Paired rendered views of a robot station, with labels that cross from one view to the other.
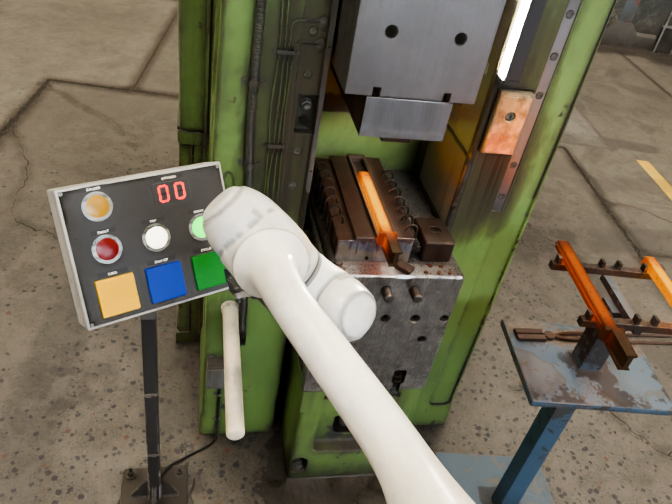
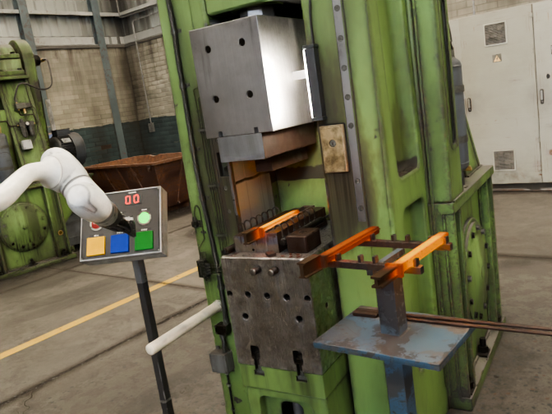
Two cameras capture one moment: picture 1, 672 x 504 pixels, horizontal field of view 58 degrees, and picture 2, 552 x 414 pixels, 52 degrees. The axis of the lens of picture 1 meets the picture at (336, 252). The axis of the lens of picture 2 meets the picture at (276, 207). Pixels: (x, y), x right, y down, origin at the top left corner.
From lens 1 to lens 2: 175 cm
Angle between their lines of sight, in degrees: 50
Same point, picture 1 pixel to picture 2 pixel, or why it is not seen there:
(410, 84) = (235, 126)
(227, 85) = (185, 154)
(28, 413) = (154, 396)
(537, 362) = (350, 326)
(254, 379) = not seen: hidden behind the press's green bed
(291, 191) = (229, 215)
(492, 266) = not seen: hidden behind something
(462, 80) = (259, 117)
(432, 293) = (289, 273)
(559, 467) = not seen: outside the picture
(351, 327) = (71, 199)
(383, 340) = (273, 317)
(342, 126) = (305, 189)
